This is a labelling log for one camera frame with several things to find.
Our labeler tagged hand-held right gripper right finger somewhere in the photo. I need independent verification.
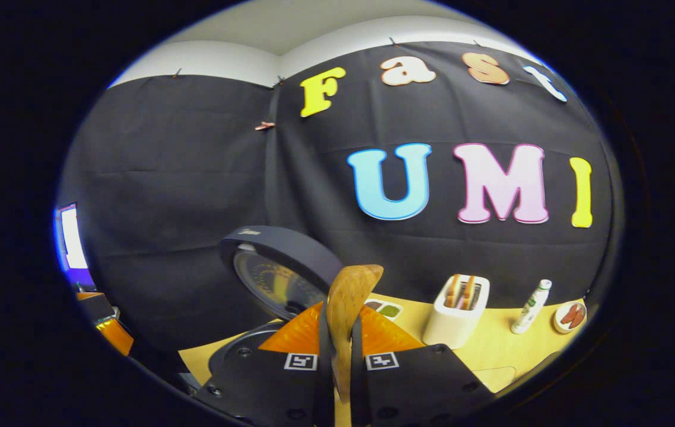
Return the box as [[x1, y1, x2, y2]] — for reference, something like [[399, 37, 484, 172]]
[[349, 302, 495, 427]]

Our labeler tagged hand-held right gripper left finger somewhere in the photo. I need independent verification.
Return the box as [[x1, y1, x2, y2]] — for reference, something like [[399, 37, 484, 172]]
[[195, 301, 335, 427]]

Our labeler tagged wooden spoon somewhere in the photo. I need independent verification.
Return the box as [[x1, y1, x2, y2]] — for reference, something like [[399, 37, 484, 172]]
[[327, 265, 384, 404]]

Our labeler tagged dark grey rice cooker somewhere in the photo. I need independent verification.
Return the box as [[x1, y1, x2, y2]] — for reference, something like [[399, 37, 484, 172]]
[[207, 225, 344, 380]]

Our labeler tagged clear plastic rice container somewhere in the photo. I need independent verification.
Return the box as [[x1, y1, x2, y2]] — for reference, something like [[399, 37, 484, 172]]
[[473, 365, 517, 394]]

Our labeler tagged computer monitor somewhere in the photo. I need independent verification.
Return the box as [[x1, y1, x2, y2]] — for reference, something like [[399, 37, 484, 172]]
[[54, 203, 96, 289]]

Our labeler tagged white divided grain dish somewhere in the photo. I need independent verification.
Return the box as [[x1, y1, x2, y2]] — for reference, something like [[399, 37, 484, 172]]
[[364, 299, 403, 321]]

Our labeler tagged white toaster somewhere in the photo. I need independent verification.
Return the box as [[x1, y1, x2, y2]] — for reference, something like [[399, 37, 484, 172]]
[[422, 274, 491, 349]]

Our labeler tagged white milk bottle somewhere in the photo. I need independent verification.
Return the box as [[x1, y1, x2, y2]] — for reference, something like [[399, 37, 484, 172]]
[[511, 279, 552, 335]]

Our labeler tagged white round plate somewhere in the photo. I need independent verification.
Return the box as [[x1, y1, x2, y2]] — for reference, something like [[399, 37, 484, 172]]
[[553, 301, 588, 334]]

